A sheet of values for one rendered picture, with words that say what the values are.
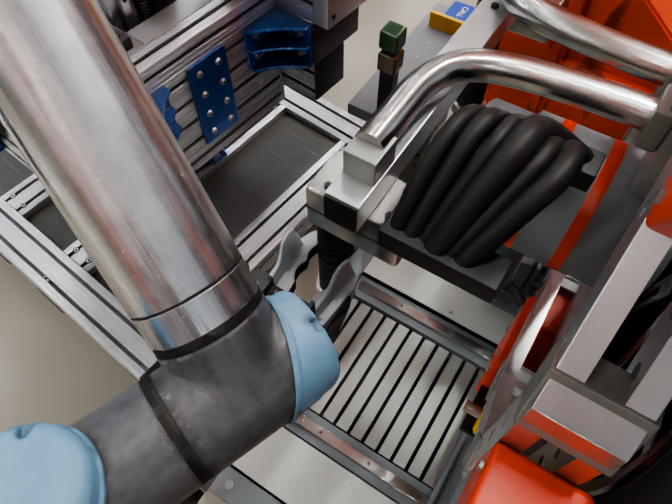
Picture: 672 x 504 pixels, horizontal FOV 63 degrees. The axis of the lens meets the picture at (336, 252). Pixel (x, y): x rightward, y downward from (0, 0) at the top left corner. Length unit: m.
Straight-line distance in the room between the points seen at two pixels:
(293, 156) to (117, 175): 1.18
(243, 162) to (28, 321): 0.69
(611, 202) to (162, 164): 0.39
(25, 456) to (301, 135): 1.27
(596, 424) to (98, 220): 0.30
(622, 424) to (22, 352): 1.43
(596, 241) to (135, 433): 0.41
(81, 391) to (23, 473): 1.16
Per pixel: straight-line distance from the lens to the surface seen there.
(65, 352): 1.55
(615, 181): 0.55
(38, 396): 1.53
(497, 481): 0.43
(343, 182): 0.41
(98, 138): 0.31
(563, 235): 0.55
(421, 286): 1.40
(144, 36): 1.00
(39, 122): 0.31
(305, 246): 0.54
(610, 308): 0.35
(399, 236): 0.38
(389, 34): 1.08
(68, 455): 0.33
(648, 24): 1.01
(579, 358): 0.36
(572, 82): 0.47
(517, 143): 0.36
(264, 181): 1.42
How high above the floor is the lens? 1.30
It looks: 58 degrees down
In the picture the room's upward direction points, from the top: straight up
